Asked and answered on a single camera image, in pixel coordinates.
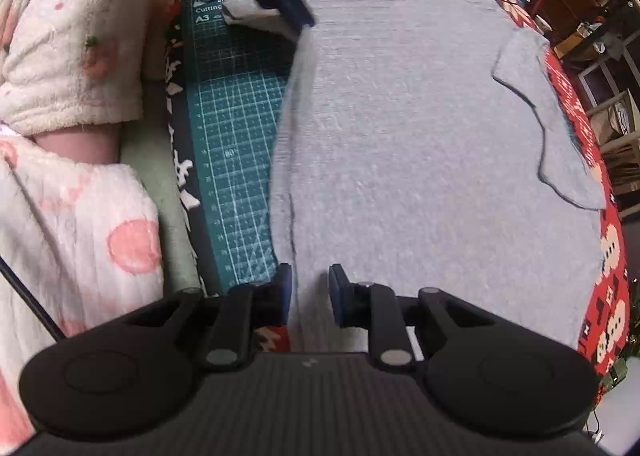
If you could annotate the brown paper bag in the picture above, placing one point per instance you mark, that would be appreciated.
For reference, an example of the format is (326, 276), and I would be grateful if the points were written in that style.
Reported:
(575, 43)

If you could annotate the light green bed sheet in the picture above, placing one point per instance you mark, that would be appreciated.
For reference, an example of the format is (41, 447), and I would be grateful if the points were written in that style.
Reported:
(160, 216)

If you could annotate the person's bare leg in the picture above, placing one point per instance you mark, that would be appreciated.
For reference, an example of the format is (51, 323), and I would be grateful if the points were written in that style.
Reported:
(75, 148)

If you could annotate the green cutting mat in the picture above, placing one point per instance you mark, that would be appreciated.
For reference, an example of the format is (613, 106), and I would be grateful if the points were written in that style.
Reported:
(230, 110)

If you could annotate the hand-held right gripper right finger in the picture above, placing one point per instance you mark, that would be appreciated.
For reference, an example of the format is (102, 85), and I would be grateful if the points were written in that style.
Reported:
(337, 297)

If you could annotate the white bag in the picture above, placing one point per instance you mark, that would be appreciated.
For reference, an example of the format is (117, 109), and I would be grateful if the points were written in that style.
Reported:
(620, 115)

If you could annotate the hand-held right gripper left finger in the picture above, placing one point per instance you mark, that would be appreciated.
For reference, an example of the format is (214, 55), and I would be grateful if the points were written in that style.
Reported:
(285, 288)

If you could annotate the white bowl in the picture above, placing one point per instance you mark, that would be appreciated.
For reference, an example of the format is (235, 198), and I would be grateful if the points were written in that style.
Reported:
(543, 24)

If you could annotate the red patterned knit blanket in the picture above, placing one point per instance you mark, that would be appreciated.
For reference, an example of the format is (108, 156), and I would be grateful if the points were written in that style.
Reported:
(612, 286)

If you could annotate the grey t-shirt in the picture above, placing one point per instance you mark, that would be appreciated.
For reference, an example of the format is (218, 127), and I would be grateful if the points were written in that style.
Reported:
(410, 135)

